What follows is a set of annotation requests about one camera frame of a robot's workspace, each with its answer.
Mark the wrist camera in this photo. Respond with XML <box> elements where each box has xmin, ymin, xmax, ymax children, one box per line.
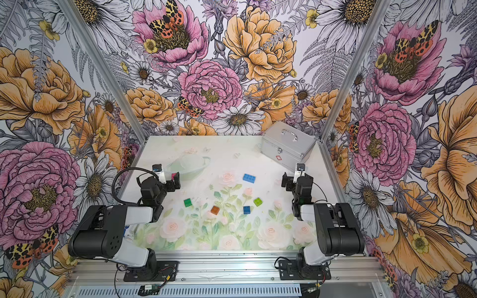
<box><xmin>152</xmin><ymin>164</ymin><xmax>166</xmax><ymax>184</ymax></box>
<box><xmin>293</xmin><ymin>163</ymin><xmax>306</xmax><ymax>183</ymax></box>

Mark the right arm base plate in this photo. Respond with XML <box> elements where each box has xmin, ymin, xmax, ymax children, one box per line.
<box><xmin>274</xmin><ymin>257</ymin><xmax>332</xmax><ymax>281</ymax></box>

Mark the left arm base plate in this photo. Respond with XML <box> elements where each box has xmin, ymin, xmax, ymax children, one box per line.
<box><xmin>123</xmin><ymin>261</ymin><xmax>179</xmax><ymax>283</ymax></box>

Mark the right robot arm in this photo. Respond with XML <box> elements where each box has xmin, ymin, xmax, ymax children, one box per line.
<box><xmin>275</xmin><ymin>172</ymin><xmax>365</xmax><ymax>283</ymax></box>

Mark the blue long lego brick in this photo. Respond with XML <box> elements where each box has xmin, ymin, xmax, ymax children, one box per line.
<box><xmin>242</xmin><ymin>174</ymin><xmax>256</xmax><ymax>184</ymax></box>

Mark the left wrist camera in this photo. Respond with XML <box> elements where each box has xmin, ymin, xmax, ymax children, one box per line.
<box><xmin>152</xmin><ymin>164</ymin><xmax>166</xmax><ymax>184</ymax></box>

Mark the dark green lego brick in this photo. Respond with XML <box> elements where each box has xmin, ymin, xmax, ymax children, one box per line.
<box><xmin>183</xmin><ymin>198</ymin><xmax>193</xmax><ymax>207</ymax></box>

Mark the silver first aid case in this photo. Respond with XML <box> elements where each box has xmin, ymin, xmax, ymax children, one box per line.
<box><xmin>261</xmin><ymin>122</ymin><xmax>316</xmax><ymax>171</ymax></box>

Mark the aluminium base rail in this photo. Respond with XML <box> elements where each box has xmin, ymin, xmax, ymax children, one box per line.
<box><xmin>67</xmin><ymin>250</ymin><xmax>385</xmax><ymax>286</ymax></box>

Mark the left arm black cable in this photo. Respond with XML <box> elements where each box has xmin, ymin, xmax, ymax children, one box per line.
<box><xmin>111</xmin><ymin>166</ymin><xmax>160</xmax><ymax>206</ymax></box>

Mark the lime green lego brick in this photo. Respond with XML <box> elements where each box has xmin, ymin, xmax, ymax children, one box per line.
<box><xmin>253</xmin><ymin>197</ymin><xmax>263</xmax><ymax>207</ymax></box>

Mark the small green circuit board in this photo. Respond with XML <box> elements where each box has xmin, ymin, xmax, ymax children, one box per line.
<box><xmin>137</xmin><ymin>284</ymin><xmax>161</xmax><ymax>297</ymax></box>

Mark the brown lego brick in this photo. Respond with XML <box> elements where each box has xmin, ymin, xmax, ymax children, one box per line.
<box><xmin>211</xmin><ymin>206</ymin><xmax>220</xmax><ymax>216</ymax></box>

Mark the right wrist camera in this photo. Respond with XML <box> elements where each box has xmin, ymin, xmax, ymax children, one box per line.
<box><xmin>293</xmin><ymin>163</ymin><xmax>306</xmax><ymax>183</ymax></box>

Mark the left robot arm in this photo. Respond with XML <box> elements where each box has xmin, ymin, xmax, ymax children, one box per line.
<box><xmin>68</xmin><ymin>170</ymin><xmax>181</xmax><ymax>283</ymax></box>

